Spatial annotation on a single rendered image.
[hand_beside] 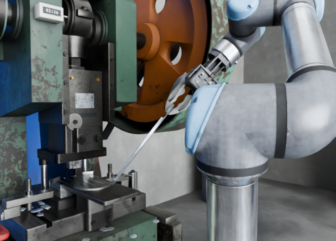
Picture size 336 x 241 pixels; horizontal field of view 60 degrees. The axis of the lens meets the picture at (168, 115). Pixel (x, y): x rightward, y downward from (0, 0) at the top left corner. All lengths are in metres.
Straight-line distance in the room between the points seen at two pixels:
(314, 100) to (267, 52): 3.84
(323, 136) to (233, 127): 0.12
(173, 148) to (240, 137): 2.78
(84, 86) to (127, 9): 0.33
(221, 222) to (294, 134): 0.18
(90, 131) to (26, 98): 0.23
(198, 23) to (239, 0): 0.39
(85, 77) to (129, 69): 0.17
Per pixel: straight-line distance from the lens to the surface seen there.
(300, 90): 0.45
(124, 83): 1.08
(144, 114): 1.29
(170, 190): 3.26
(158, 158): 3.05
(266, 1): 0.78
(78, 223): 1.03
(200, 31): 1.11
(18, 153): 1.24
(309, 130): 0.43
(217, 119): 0.42
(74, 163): 1.11
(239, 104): 0.43
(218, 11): 1.08
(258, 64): 4.31
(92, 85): 1.06
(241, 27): 0.79
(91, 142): 1.03
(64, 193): 1.09
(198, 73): 0.78
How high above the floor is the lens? 1.06
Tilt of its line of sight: 3 degrees down
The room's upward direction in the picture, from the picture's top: straight up
